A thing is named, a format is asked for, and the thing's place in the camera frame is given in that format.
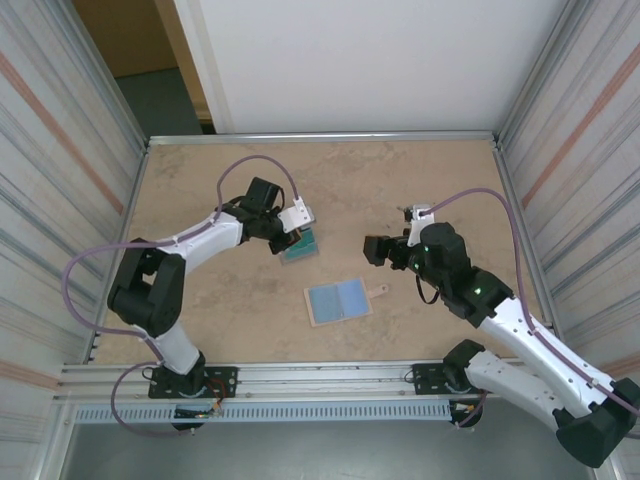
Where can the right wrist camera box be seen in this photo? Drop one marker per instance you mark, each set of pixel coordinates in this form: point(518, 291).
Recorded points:
point(416, 232)

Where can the corrugated translucent enclosure panel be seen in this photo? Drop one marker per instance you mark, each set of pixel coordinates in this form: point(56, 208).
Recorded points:
point(50, 150)
point(590, 150)

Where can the beige leather wallet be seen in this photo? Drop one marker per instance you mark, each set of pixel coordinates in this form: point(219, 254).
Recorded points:
point(340, 300)

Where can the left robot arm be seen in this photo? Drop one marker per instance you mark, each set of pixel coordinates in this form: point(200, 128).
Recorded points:
point(150, 295)

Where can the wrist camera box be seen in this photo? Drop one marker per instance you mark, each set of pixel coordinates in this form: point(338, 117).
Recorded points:
point(416, 232)
point(297, 216)

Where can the clear acrylic card holder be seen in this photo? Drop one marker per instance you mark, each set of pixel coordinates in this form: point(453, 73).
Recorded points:
point(300, 259)

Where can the grey sheet metal shelf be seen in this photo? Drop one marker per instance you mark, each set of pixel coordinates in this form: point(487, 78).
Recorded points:
point(320, 450)

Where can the brown wooden door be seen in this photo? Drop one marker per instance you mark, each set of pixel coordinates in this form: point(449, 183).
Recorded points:
point(130, 35)

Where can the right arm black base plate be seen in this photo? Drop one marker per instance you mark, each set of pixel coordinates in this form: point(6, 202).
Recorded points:
point(425, 380)

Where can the aluminium extrusion mounting rail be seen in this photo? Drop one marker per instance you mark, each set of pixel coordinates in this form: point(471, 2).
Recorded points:
point(325, 380)

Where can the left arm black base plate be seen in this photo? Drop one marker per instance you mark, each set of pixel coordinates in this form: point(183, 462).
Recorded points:
point(225, 380)

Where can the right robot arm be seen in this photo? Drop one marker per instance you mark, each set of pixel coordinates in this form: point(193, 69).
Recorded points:
point(530, 345)

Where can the long aluminium table rail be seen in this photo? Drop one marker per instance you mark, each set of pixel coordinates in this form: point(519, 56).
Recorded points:
point(320, 137)

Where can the teal VIP card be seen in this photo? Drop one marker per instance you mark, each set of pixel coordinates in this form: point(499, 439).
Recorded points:
point(306, 246)

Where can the aluminium table edge rail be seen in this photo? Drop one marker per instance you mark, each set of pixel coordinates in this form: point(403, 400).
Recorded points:
point(137, 182)
point(509, 182)

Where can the aluminium corner post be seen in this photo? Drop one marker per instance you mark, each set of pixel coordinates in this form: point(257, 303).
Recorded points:
point(537, 75)
point(107, 75)

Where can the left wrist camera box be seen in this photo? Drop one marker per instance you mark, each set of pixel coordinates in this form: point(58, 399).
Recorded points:
point(297, 216)

